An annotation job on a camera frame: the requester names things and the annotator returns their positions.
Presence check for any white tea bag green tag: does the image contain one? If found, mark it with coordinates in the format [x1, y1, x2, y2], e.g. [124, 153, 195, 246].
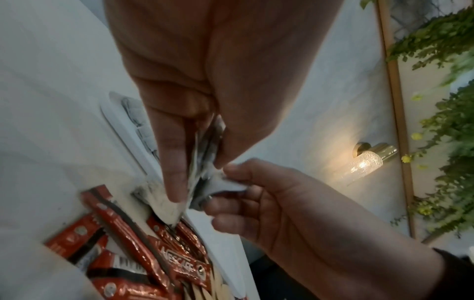
[186, 115, 250, 212]

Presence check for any person's right hand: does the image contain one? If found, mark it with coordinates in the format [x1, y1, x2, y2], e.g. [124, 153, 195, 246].
[201, 158, 446, 300]

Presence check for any wooden wall frame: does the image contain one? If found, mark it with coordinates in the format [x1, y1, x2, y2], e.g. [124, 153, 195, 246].
[375, 0, 418, 239]

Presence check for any person's left hand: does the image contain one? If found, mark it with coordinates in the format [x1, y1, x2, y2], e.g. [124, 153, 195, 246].
[103, 0, 344, 204]

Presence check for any green hanging plant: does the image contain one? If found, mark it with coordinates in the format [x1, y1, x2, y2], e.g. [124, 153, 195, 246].
[361, 0, 474, 238]

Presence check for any pile of tea bags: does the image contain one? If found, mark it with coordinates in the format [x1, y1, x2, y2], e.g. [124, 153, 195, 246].
[131, 178, 190, 226]

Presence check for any pile of red coffee sachets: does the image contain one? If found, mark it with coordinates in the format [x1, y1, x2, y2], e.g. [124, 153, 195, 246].
[44, 184, 213, 300]

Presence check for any brass glass wall lamp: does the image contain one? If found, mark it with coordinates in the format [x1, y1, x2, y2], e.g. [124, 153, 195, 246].
[333, 141, 399, 184]

